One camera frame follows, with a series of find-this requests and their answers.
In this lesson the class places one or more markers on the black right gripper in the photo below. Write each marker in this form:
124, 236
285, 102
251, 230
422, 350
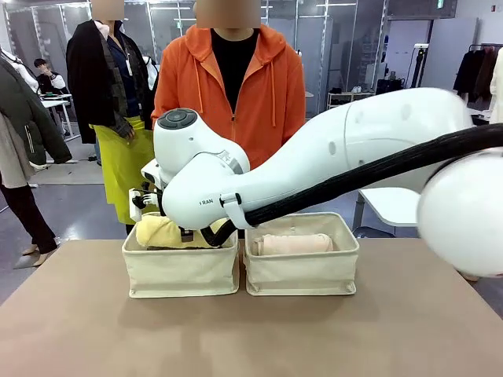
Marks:
186, 233

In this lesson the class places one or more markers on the yellow towel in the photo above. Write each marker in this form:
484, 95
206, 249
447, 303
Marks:
157, 231

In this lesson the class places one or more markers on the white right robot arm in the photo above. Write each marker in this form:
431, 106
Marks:
353, 137

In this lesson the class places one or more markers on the beige fabric basket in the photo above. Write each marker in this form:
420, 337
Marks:
302, 271
181, 271

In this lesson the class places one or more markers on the yellow-green apron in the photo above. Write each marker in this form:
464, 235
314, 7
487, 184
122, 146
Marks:
122, 169

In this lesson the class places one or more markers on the pink rolled towel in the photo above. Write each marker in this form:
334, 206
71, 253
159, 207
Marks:
294, 244

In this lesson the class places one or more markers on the person in orange hoodie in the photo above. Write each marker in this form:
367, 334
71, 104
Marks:
236, 98

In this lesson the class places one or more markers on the person in black coat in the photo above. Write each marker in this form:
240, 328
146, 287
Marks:
94, 78

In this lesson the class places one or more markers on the small white desk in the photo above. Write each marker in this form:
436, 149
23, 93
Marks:
55, 103

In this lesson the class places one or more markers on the person in dark green coat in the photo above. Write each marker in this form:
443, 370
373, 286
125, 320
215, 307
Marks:
23, 118

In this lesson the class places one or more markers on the wooden shoe rack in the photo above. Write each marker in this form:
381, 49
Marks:
338, 98

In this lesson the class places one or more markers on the large white table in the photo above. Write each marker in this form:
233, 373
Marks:
389, 204

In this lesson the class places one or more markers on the seated person in dark jacket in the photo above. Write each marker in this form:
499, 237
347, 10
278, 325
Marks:
49, 78

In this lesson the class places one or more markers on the black tripod pole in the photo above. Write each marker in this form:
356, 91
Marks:
419, 66

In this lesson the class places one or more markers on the clothes rack with dark coats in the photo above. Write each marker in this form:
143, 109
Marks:
473, 74

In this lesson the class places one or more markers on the person in white coat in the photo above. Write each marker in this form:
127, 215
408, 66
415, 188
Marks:
498, 86

